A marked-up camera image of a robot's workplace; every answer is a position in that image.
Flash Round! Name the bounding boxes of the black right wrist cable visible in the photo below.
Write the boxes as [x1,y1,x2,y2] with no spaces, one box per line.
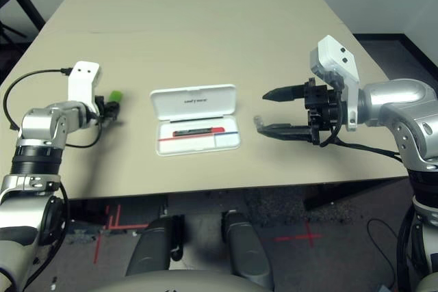
[320,134,408,166]

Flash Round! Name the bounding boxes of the grey robot thigh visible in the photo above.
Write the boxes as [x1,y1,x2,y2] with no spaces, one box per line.
[222,209,274,288]
[125,215,185,276]

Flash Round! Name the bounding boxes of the white plastic pencil case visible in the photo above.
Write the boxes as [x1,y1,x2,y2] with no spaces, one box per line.
[149,83,242,158]

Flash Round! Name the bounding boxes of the black tripod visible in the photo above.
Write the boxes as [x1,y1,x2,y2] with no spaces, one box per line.
[0,21,28,47]

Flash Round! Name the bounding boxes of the pale grey robot torso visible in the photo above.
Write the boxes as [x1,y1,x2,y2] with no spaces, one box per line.
[88,271,271,292]

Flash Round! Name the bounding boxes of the short black left gripper cable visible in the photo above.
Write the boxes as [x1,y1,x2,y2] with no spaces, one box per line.
[64,120,102,149]

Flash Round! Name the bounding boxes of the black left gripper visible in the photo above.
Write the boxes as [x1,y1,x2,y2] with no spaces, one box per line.
[92,94,121,125]

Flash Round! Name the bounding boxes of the grey robot left thigh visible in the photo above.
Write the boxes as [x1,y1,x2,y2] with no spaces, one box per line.
[125,215,185,276]

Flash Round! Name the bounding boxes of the black right shoulder cable bundle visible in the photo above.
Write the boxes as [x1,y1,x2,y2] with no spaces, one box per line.
[396,202,432,292]

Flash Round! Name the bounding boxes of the grey robot right thigh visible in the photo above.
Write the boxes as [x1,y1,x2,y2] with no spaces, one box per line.
[222,209,274,288]

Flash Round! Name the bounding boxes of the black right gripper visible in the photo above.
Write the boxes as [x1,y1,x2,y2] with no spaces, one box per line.
[257,78,346,148]

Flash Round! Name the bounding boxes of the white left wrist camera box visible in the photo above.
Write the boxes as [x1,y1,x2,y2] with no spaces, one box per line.
[66,61,103,110]

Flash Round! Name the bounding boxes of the thin black floor cable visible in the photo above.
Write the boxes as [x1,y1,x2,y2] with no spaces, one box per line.
[368,218,401,262]

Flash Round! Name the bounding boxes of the black skirting board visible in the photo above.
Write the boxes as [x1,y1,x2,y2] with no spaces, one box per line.
[352,33,438,77]

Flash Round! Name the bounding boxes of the black left shoulder cable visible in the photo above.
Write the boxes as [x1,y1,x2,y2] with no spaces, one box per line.
[23,182,71,289]

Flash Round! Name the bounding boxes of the black left camera cable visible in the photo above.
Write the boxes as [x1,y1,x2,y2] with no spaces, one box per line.
[2,67,73,132]

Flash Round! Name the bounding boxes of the wooden side table black legs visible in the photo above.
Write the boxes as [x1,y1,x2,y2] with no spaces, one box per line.
[0,0,47,45]

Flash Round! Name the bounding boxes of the black marker with red cap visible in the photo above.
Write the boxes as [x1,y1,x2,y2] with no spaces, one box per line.
[172,127,225,137]

